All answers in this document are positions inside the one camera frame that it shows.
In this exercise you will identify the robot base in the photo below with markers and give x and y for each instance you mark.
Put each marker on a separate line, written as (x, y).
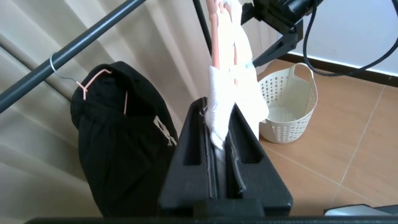
(357, 211)

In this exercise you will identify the white garment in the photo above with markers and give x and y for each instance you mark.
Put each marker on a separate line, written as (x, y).
(224, 102)

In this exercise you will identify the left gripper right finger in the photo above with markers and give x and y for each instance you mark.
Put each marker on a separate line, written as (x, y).
(264, 186)

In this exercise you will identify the pink clothes hanger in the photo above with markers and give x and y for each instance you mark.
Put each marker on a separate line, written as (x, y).
(214, 40)
(93, 79)

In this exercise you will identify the beige curtain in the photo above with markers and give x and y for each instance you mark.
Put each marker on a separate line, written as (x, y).
(155, 46)

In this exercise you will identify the black clothes rack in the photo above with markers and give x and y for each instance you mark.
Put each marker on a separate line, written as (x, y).
(77, 43)

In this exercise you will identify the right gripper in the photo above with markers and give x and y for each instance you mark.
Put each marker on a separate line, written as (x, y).
(280, 12)

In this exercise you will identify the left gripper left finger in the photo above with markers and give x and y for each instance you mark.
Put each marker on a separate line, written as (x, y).
(186, 183)

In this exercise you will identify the white laundry basket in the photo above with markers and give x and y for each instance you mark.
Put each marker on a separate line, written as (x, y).
(289, 127)

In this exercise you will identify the black shorts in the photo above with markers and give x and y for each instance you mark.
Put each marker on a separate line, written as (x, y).
(124, 161)

